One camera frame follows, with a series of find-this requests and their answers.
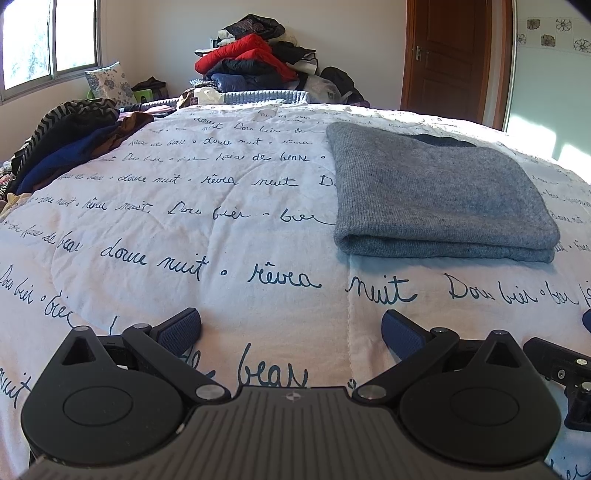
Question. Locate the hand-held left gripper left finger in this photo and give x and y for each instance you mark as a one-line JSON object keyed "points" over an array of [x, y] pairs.
{"points": [[182, 332]]}

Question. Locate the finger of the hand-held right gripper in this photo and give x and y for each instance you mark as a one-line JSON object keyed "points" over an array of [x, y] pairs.
{"points": [[587, 321], [554, 357]]}

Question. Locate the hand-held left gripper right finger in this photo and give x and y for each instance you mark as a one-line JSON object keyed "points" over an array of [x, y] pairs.
{"points": [[401, 333]]}

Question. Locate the grey sweater with navy sleeves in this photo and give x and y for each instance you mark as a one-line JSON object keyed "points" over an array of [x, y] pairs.
{"points": [[438, 189]]}

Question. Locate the white blanket with script print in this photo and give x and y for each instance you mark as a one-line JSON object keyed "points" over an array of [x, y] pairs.
{"points": [[207, 184]]}

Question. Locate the blue cloth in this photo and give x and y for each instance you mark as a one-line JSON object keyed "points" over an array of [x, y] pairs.
{"points": [[64, 159]]}

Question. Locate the pale yellow cloth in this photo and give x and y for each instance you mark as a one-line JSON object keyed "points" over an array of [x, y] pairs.
{"points": [[16, 203]]}

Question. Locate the lilac cloth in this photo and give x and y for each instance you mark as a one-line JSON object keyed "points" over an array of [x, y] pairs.
{"points": [[152, 108]]}

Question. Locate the red floral cloth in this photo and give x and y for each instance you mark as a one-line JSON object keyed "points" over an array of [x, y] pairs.
{"points": [[7, 182]]}

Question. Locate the white and brown packet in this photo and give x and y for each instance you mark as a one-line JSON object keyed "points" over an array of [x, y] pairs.
{"points": [[203, 97]]}

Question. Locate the green plastic stool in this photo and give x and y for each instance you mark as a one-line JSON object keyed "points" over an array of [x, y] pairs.
{"points": [[143, 96]]}

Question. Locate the striped black and grey cloth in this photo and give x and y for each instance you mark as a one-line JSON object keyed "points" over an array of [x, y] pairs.
{"points": [[69, 120]]}

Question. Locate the frosted glass sliding door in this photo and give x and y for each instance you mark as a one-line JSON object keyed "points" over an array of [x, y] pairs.
{"points": [[549, 83]]}

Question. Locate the black bag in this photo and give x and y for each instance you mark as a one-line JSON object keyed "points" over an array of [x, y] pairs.
{"points": [[150, 86]]}

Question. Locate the black backpack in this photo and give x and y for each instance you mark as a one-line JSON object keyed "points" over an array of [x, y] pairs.
{"points": [[344, 83]]}

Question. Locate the white plastic bag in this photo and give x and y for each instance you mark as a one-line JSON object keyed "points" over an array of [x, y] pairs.
{"points": [[321, 87]]}

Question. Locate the navy puffer jacket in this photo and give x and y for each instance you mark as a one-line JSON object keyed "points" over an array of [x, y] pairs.
{"points": [[244, 81]]}

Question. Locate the floral pillow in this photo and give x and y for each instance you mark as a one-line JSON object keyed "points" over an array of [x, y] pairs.
{"points": [[111, 83]]}

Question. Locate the brown wooden door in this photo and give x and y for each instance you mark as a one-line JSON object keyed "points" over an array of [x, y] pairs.
{"points": [[452, 55]]}

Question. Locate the black and white cloth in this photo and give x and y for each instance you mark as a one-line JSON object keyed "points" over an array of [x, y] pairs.
{"points": [[298, 57]]}

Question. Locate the black printed cloth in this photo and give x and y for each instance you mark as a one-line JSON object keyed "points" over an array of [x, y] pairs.
{"points": [[254, 25]]}

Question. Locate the window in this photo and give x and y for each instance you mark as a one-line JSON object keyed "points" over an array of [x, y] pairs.
{"points": [[46, 41]]}

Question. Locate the heap of jackets by wall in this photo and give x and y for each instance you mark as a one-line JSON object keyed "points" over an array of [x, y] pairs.
{"points": [[244, 50]]}

